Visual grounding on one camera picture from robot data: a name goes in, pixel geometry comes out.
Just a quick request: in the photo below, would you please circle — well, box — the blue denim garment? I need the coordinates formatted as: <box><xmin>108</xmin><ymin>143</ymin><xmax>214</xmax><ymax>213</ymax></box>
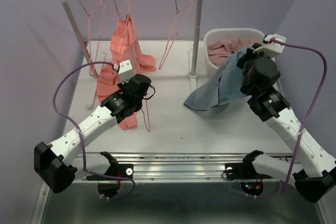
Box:
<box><xmin>184</xmin><ymin>47</ymin><xmax>247</xmax><ymax>118</ymax></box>

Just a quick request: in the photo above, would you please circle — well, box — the dusty pink pleated skirt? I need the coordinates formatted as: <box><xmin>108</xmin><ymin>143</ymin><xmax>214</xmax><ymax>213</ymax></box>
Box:
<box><xmin>208</xmin><ymin>37</ymin><xmax>256</xmax><ymax>67</ymax></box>

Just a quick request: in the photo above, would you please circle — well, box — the coral orange garment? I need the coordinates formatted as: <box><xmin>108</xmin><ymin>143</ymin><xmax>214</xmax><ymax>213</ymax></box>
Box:
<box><xmin>95</xmin><ymin>15</ymin><xmax>158</xmax><ymax>131</ymax></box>

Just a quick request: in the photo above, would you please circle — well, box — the pink wire hanger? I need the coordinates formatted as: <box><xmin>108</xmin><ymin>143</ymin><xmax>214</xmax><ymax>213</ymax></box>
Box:
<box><xmin>141</xmin><ymin>97</ymin><xmax>151</xmax><ymax>132</ymax></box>
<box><xmin>113</xmin><ymin>0</ymin><xmax>132</xmax><ymax>63</ymax></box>
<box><xmin>159</xmin><ymin>0</ymin><xmax>195</xmax><ymax>70</ymax></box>
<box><xmin>78</xmin><ymin>0</ymin><xmax>106</xmax><ymax>63</ymax></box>

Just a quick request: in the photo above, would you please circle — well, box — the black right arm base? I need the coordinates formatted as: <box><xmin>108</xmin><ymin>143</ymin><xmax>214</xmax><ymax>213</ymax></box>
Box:
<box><xmin>221</xmin><ymin>150</ymin><xmax>271</xmax><ymax>198</ymax></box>

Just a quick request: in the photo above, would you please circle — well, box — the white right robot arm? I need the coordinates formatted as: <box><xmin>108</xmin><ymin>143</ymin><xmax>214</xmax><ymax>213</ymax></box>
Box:
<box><xmin>237</xmin><ymin>48</ymin><xmax>335</xmax><ymax>202</ymax></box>

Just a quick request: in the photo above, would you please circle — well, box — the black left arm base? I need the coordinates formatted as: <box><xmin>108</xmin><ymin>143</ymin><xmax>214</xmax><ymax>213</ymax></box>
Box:
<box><xmin>86</xmin><ymin>152</ymin><xmax>135</xmax><ymax>201</ymax></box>

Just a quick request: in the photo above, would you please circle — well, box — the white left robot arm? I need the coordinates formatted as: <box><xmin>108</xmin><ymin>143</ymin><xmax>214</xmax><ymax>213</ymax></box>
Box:
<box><xmin>34</xmin><ymin>74</ymin><xmax>153</xmax><ymax>193</ymax></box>

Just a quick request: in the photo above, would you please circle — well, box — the white plastic basket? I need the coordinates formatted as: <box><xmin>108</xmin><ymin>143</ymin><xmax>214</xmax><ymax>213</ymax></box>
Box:
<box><xmin>203</xmin><ymin>27</ymin><xmax>276</xmax><ymax>78</ymax></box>

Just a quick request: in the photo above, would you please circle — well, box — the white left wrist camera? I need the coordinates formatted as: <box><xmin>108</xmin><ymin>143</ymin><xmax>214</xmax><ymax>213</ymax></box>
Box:
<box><xmin>113</xmin><ymin>60</ymin><xmax>135</xmax><ymax>83</ymax></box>

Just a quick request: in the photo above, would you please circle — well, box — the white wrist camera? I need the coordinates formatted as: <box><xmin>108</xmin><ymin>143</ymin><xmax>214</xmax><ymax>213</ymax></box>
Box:
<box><xmin>253</xmin><ymin>34</ymin><xmax>287</xmax><ymax>58</ymax></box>
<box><xmin>113</xmin><ymin>60</ymin><xmax>135</xmax><ymax>83</ymax></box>

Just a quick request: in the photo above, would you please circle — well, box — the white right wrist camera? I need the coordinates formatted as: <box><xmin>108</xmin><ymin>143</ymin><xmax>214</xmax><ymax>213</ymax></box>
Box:
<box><xmin>253</xmin><ymin>34</ymin><xmax>287</xmax><ymax>58</ymax></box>

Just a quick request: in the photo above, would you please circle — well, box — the aluminium rail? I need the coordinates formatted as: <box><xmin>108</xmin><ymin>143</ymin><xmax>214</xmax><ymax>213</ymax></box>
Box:
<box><xmin>86</xmin><ymin>153</ymin><xmax>245</xmax><ymax>183</ymax></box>

